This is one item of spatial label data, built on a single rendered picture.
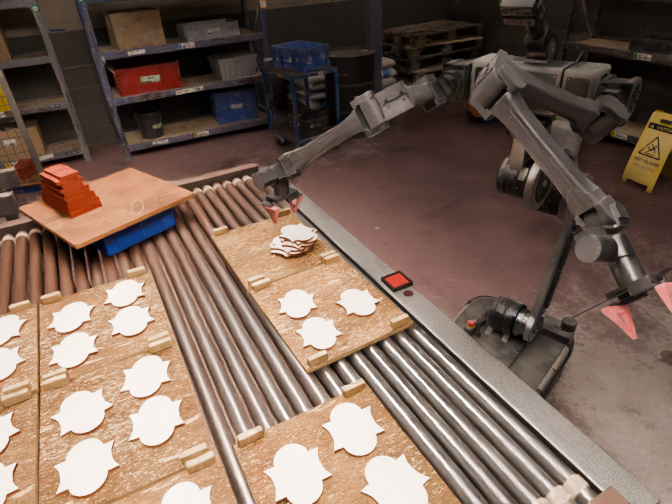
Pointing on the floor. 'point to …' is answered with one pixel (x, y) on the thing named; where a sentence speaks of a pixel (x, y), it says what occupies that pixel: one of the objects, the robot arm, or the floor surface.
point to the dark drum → (349, 80)
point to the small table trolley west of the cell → (295, 104)
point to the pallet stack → (419, 47)
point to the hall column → (374, 36)
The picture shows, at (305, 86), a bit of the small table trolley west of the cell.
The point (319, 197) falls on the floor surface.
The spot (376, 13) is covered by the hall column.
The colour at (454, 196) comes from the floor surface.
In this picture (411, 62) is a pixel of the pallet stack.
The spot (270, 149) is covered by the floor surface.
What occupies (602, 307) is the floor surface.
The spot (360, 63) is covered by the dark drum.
